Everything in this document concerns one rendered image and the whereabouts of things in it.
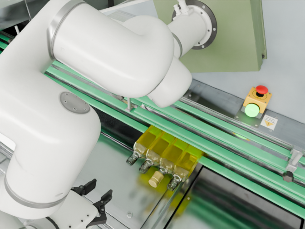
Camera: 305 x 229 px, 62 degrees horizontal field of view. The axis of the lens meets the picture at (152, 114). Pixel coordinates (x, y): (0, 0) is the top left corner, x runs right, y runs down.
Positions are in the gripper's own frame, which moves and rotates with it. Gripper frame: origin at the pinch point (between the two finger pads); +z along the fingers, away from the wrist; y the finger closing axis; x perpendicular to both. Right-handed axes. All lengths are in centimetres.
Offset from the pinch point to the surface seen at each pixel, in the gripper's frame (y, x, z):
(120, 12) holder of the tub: -37, 36, 48
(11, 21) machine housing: -104, 15, 46
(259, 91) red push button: 23, 27, 47
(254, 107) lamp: 24, 22, 45
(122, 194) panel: -4.8, -22.0, 23.2
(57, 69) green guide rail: -65, 3, 43
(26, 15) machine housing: -104, 18, 55
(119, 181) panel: -9.1, -20.9, 26.4
